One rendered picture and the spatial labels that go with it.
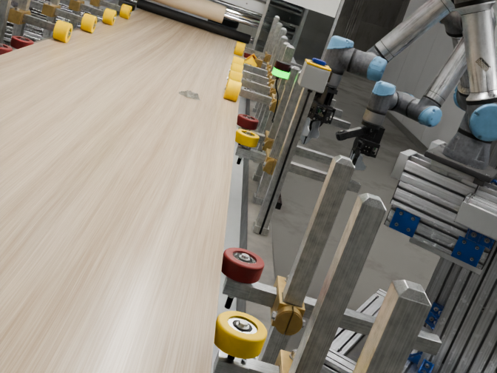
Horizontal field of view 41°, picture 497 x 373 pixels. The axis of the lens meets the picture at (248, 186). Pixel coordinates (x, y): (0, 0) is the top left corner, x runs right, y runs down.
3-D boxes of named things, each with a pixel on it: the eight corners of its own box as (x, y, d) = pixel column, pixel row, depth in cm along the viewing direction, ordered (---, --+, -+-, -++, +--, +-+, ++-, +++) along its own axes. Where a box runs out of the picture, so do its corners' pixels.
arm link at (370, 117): (367, 111, 239) (364, 106, 246) (363, 123, 240) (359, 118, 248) (387, 117, 239) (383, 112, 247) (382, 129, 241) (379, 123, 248)
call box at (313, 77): (319, 92, 189) (328, 66, 186) (322, 96, 182) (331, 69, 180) (296, 84, 188) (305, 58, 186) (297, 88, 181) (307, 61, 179)
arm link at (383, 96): (402, 88, 239) (387, 84, 234) (391, 117, 242) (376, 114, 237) (387, 81, 245) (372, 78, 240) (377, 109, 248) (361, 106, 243)
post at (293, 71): (259, 190, 250) (301, 67, 235) (259, 193, 246) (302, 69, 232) (250, 187, 249) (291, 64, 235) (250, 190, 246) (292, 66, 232)
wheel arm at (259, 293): (430, 350, 132) (438, 332, 131) (434, 360, 129) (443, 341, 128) (221, 289, 128) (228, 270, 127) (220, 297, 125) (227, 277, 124)
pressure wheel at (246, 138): (237, 158, 228) (248, 127, 225) (254, 168, 224) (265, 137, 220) (222, 159, 222) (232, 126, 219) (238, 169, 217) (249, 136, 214)
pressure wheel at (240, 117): (249, 146, 251) (259, 117, 247) (249, 151, 243) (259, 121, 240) (229, 139, 250) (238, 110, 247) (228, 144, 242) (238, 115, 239)
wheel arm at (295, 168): (356, 192, 227) (360, 181, 226) (357, 195, 224) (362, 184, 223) (234, 155, 224) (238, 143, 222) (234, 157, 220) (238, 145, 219)
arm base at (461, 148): (489, 166, 226) (501, 140, 223) (482, 172, 213) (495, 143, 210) (447, 149, 232) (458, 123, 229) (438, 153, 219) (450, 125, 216)
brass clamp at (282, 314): (295, 304, 133) (304, 283, 131) (300, 340, 120) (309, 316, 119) (266, 295, 132) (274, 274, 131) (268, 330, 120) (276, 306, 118)
